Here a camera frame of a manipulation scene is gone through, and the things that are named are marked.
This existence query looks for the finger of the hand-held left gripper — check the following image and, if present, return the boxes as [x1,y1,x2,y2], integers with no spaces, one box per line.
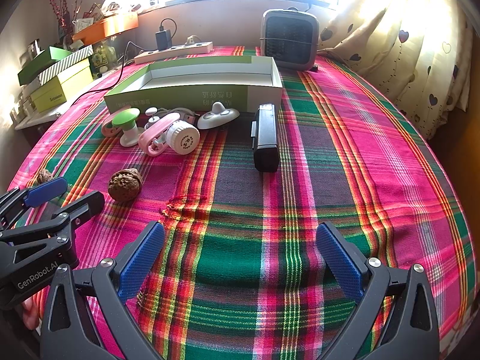
[0,190,106,266]
[0,177,69,229]

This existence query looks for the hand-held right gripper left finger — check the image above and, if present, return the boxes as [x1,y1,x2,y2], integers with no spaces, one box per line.
[39,221,166,360]

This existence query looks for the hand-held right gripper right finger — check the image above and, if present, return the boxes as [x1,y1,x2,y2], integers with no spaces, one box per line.
[316,221,440,360]

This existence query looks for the small pink clip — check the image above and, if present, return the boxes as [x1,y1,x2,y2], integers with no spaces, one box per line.
[101,114,124,138]

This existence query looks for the large pink clip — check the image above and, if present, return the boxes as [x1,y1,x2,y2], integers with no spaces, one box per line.
[138,114,179,157]

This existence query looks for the green capped white massager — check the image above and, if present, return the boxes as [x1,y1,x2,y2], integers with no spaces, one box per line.
[112,108,145,148]

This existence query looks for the white usb cable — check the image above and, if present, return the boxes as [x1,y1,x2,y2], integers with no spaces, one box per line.
[159,108,196,124]

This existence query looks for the black electric shaver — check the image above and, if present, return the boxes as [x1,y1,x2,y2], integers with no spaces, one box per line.
[250,103,279,173]

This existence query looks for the white round dome device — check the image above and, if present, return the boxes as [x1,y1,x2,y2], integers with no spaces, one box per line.
[197,101,240,131]

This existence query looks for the green white cardboard box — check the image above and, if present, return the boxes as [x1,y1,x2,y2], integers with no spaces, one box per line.
[104,55,284,115]

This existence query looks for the white side shelf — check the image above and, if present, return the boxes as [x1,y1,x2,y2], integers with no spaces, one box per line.
[15,95,89,131]

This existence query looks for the pink green plaid blanket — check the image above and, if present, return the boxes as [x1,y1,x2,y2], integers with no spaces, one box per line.
[7,45,477,360]

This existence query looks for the green box lid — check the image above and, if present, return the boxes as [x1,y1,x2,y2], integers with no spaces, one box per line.
[17,47,74,86]

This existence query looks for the striped box lid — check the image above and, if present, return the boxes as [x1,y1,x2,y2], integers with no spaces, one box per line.
[37,44,94,87]

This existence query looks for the green glass ornament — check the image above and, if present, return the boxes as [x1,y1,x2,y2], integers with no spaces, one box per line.
[92,43,115,76]

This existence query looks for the orange storage box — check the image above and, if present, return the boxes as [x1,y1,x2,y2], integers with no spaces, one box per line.
[72,10,139,44]

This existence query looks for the white power strip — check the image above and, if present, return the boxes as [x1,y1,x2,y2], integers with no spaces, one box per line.
[134,41,214,64]

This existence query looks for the black charger adapter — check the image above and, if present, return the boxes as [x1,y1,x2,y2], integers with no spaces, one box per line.
[155,28,172,50]

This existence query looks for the crumpled papers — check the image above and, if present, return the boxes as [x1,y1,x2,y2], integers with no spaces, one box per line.
[73,2,130,23]

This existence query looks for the red flower branches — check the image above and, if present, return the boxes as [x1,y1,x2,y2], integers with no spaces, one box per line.
[44,0,96,44]

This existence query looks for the grey portable heater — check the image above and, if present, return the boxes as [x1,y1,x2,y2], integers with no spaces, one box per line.
[259,8,320,72]

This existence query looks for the cream heart print curtain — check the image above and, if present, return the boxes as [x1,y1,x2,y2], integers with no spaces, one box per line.
[319,0,475,139]

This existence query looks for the black power cord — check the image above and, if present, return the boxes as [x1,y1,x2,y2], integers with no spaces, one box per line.
[62,40,136,104]

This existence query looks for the black charger cable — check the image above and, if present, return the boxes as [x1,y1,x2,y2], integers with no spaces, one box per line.
[159,18,178,47]

